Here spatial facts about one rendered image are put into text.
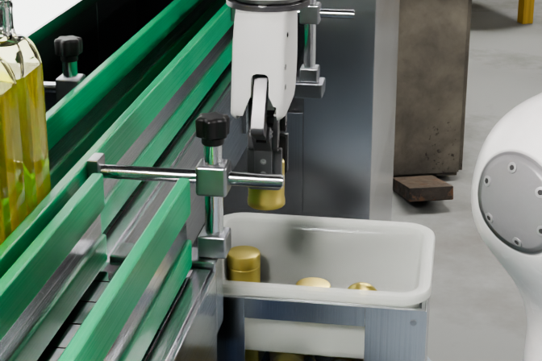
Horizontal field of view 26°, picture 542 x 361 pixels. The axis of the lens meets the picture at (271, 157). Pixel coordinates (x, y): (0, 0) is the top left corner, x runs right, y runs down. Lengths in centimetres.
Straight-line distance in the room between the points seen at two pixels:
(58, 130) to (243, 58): 23
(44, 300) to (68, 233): 6
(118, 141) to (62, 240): 23
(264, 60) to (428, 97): 305
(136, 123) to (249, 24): 20
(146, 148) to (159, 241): 34
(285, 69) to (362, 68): 80
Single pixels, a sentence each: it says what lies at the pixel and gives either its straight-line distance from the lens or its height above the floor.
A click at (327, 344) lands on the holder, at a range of 108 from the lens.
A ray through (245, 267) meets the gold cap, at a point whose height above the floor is 97.
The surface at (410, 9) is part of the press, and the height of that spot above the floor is 63.
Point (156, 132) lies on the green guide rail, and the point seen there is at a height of 108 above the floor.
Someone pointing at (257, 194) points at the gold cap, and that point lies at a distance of 109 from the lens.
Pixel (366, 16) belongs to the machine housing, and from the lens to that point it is 180.
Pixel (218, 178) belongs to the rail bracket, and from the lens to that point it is 98.
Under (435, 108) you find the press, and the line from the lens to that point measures 407.
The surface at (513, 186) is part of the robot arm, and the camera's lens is 72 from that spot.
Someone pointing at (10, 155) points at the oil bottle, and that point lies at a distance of 88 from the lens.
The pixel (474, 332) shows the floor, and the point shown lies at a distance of 317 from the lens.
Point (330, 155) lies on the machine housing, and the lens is 187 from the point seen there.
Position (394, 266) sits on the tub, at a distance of 121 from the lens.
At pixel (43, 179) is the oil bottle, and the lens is 96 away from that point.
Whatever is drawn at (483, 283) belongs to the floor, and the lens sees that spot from 344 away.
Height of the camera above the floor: 148
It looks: 20 degrees down
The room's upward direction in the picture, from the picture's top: straight up
